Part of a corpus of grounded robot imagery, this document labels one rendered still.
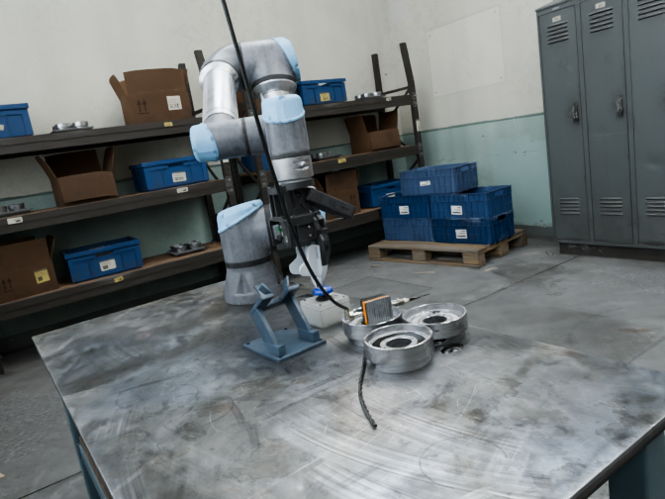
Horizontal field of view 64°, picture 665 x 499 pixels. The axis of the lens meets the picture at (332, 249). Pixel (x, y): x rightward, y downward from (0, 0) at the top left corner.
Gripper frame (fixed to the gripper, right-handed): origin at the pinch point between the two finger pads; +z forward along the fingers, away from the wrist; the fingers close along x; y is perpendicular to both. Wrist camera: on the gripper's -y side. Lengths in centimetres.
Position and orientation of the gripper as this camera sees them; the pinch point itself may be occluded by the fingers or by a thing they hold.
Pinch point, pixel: (321, 280)
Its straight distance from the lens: 104.6
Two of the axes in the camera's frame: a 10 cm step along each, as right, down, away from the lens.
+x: 5.7, 0.7, -8.2
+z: 1.5, 9.7, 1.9
